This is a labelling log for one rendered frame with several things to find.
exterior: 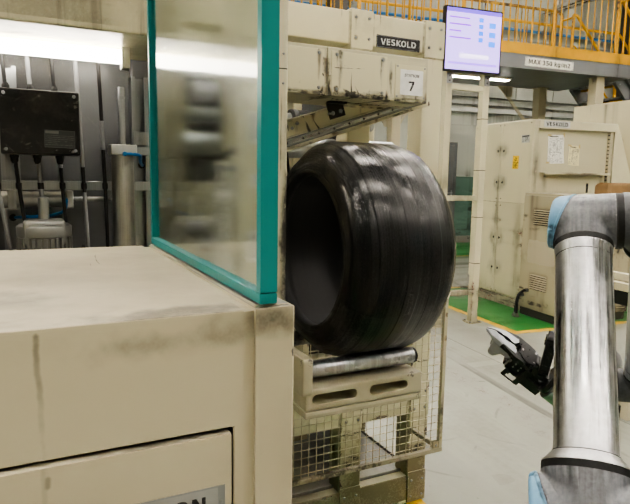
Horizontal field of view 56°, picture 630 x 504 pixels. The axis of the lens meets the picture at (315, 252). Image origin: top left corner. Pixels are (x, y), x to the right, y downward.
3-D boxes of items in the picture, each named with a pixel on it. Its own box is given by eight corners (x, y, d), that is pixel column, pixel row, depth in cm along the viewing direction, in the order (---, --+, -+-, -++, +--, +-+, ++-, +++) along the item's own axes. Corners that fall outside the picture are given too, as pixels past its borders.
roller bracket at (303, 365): (302, 398, 145) (303, 360, 143) (247, 353, 180) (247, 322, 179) (314, 396, 146) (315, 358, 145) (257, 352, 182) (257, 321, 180)
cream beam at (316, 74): (257, 90, 168) (257, 36, 166) (229, 99, 190) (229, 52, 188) (428, 104, 195) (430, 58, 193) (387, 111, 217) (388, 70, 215)
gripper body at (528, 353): (497, 372, 154) (535, 401, 153) (519, 353, 149) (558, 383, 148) (502, 355, 160) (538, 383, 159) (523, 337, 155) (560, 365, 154)
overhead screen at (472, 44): (443, 69, 515) (446, 4, 508) (440, 70, 520) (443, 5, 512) (499, 74, 536) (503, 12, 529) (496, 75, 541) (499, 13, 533)
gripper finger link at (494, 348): (473, 345, 154) (502, 367, 153) (487, 332, 150) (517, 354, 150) (475, 338, 156) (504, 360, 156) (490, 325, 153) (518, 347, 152)
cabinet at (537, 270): (557, 326, 559) (566, 194, 543) (516, 312, 613) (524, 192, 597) (628, 319, 591) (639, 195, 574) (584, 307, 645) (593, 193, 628)
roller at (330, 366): (298, 360, 152) (298, 377, 153) (305, 364, 148) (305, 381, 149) (409, 344, 168) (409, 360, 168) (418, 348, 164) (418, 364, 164)
